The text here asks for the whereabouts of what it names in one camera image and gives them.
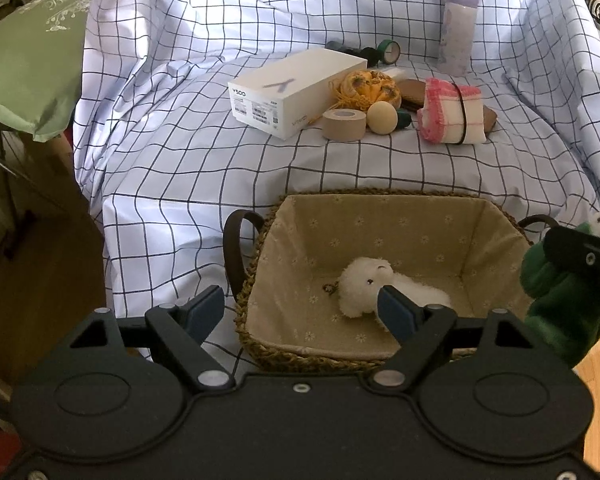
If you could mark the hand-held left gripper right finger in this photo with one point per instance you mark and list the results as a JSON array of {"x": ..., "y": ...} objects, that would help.
[{"x": 394, "y": 314}]

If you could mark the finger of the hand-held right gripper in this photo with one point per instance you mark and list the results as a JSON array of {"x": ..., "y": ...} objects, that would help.
[{"x": 587, "y": 259}]

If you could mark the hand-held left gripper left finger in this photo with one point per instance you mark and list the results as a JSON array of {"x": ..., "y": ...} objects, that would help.
[{"x": 205, "y": 312}]

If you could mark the white sheep plush toy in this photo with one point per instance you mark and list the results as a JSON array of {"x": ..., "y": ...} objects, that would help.
[{"x": 365, "y": 285}]

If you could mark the green dinosaur plush toy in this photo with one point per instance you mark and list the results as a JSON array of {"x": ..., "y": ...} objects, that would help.
[{"x": 560, "y": 310}]

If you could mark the woven basket with beige liner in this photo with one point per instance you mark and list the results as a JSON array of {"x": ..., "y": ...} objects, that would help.
[{"x": 380, "y": 230}]

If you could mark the white checked bedsheet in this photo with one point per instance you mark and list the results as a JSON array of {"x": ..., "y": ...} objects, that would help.
[{"x": 180, "y": 160}]

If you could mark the small brown object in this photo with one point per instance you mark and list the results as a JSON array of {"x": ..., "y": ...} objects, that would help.
[{"x": 490, "y": 120}]

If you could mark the black elastic band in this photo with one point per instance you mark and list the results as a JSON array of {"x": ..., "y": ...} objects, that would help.
[{"x": 464, "y": 120}]

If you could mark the tan tape roll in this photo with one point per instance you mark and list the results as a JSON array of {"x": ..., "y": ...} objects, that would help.
[{"x": 342, "y": 125}]

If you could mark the pink and white checked towel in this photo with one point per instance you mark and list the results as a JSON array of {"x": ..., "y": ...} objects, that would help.
[{"x": 442, "y": 110}]

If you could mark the brown woven case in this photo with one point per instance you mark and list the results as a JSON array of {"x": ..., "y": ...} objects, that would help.
[{"x": 414, "y": 92}]

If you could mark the white cardboard box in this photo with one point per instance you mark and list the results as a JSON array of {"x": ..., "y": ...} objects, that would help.
[{"x": 290, "y": 95}]

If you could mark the purple and white water bottle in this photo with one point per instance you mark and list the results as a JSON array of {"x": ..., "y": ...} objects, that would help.
[{"x": 455, "y": 30}]

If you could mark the small green alarm clock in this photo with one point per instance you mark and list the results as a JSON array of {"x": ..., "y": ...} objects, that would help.
[{"x": 383, "y": 49}]

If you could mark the black flashlight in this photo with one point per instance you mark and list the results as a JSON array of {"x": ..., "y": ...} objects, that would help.
[{"x": 350, "y": 50}]

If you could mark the green embroidered cushion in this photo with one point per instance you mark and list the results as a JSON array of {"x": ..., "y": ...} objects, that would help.
[{"x": 25, "y": 60}]

